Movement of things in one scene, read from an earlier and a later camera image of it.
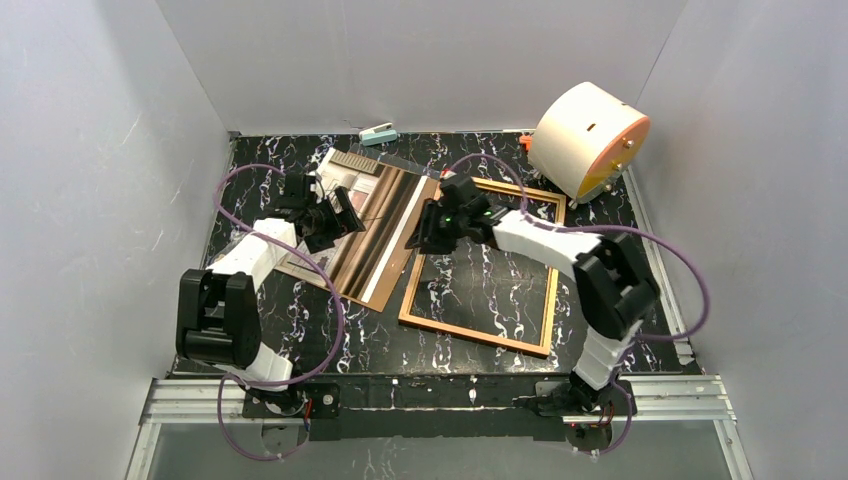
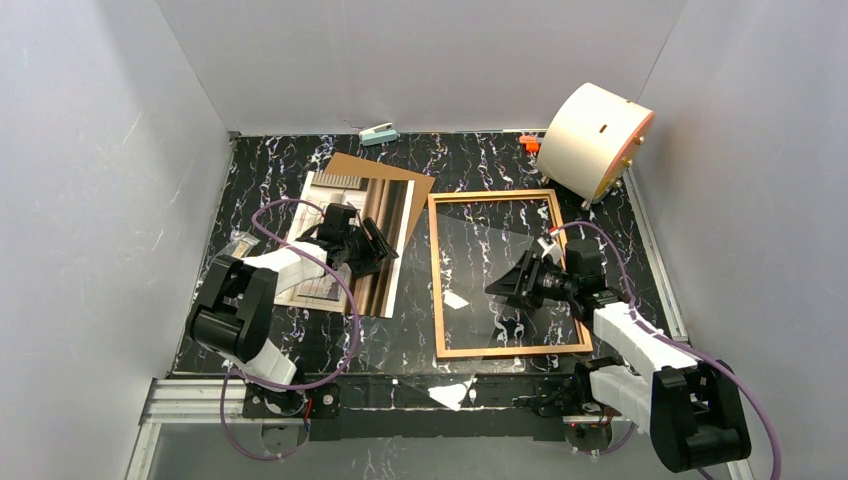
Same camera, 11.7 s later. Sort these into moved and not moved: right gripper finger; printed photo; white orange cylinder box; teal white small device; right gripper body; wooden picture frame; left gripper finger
Moved: printed photo; right gripper finger; wooden picture frame; right gripper body; left gripper finger
Not moved: white orange cylinder box; teal white small device
